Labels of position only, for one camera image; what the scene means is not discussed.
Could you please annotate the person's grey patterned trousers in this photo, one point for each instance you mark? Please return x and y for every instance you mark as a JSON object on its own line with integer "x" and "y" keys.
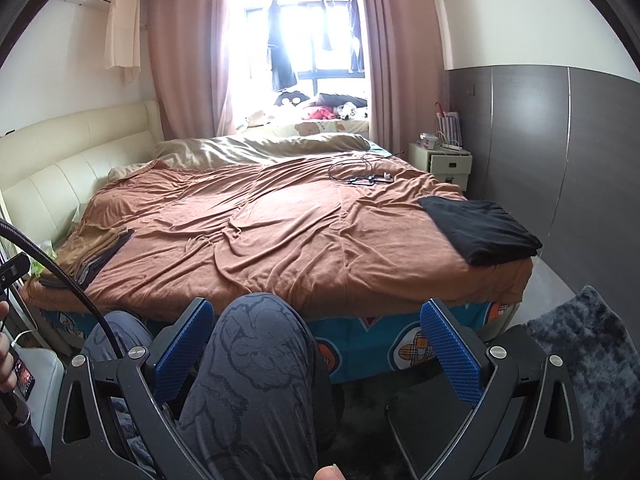
{"x": 250, "y": 385}

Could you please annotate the orange-brown blanket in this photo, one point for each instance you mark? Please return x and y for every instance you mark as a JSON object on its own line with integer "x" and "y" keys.
{"x": 260, "y": 230}

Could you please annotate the person's left hand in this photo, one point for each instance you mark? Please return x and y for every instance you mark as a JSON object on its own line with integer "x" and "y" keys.
{"x": 6, "y": 365}

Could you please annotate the cream padded headboard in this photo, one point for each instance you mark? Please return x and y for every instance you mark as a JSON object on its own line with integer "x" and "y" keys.
{"x": 60, "y": 160}

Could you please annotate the dark blue hanging garment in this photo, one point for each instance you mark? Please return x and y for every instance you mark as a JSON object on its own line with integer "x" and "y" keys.
{"x": 355, "y": 35}

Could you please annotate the white nightstand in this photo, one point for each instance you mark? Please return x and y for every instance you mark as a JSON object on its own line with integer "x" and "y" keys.
{"x": 440, "y": 165}

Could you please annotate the smartphone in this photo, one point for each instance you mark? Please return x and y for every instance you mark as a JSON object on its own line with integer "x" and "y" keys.
{"x": 24, "y": 372}

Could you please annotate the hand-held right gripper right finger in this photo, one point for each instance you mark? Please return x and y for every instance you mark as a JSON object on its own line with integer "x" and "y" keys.
{"x": 450, "y": 355}

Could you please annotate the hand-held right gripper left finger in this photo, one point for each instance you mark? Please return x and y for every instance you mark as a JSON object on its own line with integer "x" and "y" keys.
{"x": 185, "y": 340}

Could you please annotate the grey shaggy rug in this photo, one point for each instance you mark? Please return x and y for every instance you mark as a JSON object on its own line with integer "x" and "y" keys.
{"x": 590, "y": 360}

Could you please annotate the cream hanging cloth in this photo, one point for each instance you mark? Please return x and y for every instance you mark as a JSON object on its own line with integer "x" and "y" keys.
{"x": 122, "y": 25}

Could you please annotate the green tissue pack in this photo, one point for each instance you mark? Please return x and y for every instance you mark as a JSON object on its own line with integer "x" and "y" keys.
{"x": 40, "y": 262}

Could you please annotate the black long-sleeve shirt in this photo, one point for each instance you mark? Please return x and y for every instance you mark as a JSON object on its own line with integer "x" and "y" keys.
{"x": 480, "y": 230}

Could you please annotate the folded brown clothes stack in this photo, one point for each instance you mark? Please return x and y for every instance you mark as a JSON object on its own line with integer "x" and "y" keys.
{"x": 90, "y": 255}

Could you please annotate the person's right hand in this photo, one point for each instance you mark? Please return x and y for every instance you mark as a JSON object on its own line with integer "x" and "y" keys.
{"x": 329, "y": 474}

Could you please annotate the bear print window cushion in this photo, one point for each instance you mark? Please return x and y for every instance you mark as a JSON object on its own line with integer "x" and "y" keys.
{"x": 310, "y": 129}

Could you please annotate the pile of mixed clothes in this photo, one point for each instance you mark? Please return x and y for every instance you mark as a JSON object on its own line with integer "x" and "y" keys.
{"x": 335, "y": 107}

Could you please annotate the black and white plush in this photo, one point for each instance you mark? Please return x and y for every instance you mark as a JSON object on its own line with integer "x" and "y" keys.
{"x": 291, "y": 99}

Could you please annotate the white power strip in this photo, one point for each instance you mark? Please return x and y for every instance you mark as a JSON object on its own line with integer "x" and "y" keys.
{"x": 455, "y": 147}

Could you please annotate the beige bear plush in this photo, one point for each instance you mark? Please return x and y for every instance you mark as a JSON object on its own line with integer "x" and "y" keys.
{"x": 260, "y": 117}

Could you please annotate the striped gift bag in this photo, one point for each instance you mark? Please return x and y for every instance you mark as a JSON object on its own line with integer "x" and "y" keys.
{"x": 448, "y": 130}

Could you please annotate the beige duvet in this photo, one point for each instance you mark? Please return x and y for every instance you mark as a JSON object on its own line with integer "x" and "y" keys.
{"x": 260, "y": 147}

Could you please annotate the long dark hanging garment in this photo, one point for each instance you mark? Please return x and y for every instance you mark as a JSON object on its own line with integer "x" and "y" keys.
{"x": 281, "y": 50}

